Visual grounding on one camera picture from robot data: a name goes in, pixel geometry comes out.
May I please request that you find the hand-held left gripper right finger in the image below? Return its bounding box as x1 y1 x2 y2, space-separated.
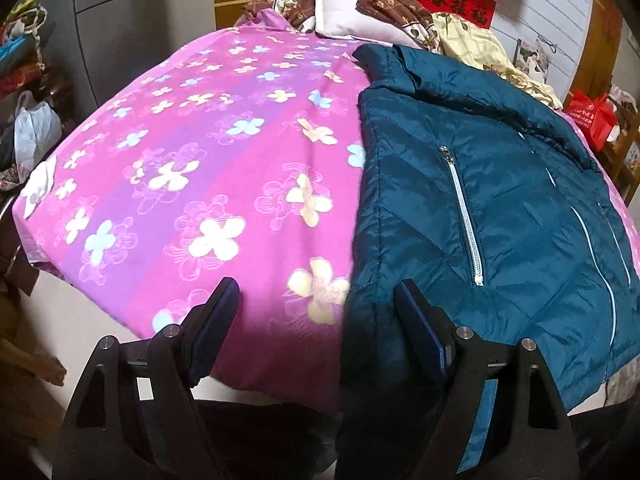
394 280 576 480

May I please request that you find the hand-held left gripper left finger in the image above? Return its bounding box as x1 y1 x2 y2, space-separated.
51 276 242 480

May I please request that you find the teal puffer jacket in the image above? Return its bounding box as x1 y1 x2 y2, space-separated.
334 42 640 480

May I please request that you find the pink floral bedsheet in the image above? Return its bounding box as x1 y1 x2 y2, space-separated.
12 7 640 413

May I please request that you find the red shopping bag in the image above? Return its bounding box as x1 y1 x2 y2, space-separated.
565 89 618 153

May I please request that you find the white plastic bag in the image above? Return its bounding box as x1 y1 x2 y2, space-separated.
14 91 63 171

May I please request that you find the yellow plaid blanket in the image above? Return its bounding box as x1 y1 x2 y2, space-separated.
430 10 563 111

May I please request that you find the white pillow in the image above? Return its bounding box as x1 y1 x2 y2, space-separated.
310 0 426 51

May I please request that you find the grey refrigerator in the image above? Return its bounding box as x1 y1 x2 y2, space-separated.
37 0 221 106

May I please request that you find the brown floral quilt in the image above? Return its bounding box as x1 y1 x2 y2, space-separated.
235 0 443 53

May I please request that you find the wall photo poster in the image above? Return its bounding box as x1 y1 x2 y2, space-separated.
515 37 551 81

